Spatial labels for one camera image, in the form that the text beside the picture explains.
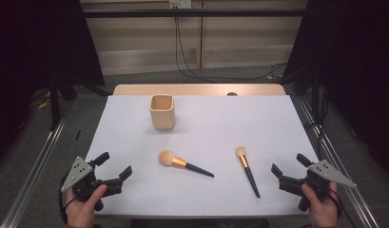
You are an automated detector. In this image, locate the white wall socket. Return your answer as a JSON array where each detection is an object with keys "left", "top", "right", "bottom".
[{"left": 168, "top": 0, "right": 193, "bottom": 10}]

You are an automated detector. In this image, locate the small makeup brush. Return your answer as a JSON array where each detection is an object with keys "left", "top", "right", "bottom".
[{"left": 235, "top": 145, "right": 262, "bottom": 200}]

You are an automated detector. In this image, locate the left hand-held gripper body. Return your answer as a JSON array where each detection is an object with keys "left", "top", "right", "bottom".
[{"left": 60, "top": 155, "right": 124, "bottom": 213}]

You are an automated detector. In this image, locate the large makeup brush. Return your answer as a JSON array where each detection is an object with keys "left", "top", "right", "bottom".
[{"left": 158, "top": 149, "right": 216, "bottom": 179}]

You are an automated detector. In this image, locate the black floor cable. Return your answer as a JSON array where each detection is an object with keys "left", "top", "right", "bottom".
[{"left": 173, "top": 16, "right": 288, "bottom": 82}]

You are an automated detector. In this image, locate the person's right hand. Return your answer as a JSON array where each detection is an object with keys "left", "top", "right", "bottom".
[{"left": 301, "top": 181, "right": 341, "bottom": 228}]

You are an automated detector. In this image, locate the person's left hand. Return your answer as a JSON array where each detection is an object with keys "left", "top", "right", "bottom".
[{"left": 64, "top": 183, "right": 108, "bottom": 228}]

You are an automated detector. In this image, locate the black metal stand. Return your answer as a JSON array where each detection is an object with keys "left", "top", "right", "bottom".
[{"left": 49, "top": 71, "right": 62, "bottom": 131}]

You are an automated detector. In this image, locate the black curtain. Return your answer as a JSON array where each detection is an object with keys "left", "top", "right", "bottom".
[
  {"left": 0, "top": 0, "right": 107, "bottom": 167},
  {"left": 282, "top": 0, "right": 389, "bottom": 182}
]

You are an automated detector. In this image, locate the wooden table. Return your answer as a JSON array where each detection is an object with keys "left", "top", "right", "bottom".
[{"left": 112, "top": 83, "right": 287, "bottom": 97}]

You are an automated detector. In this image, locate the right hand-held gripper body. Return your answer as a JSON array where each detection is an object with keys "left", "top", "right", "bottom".
[{"left": 278, "top": 159, "right": 359, "bottom": 213}]

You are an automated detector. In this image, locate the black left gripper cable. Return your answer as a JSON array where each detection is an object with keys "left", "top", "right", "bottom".
[{"left": 57, "top": 172, "right": 78, "bottom": 223}]

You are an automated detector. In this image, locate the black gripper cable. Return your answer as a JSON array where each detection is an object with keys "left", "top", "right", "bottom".
[
  {"left": 327, "top": 187, "right": 344, "bottom": 220},
  {"left": 57, "top": 172, "right": 78, "bottom": 223}
]

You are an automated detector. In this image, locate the beige square cup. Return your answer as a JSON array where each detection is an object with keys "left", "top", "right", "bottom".
[{"left": 149, "top": 94, "right": 177, "bottom": 131}]

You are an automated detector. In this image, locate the white table mat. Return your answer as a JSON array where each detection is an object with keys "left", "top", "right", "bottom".
[{"left": 85, "top": 94, "right": 321, "bottom": 219}]

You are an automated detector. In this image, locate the aluminium rail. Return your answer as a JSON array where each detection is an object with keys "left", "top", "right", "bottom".
[
  {"left": 296, "top": 96, "right": 380, "bottom": 228},
  {"left": 0, "top": 98, "right": 76, "bottom": 228}
]

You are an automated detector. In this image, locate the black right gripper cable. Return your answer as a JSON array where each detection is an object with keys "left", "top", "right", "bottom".
[{"left": 327, "top": 187, "right": 344, "bottom": 220}]

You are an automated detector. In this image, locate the black horizontal bar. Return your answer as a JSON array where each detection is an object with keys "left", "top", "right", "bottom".
[{"left": 82, "top": 9, "right": 308, "bottom": 19}]

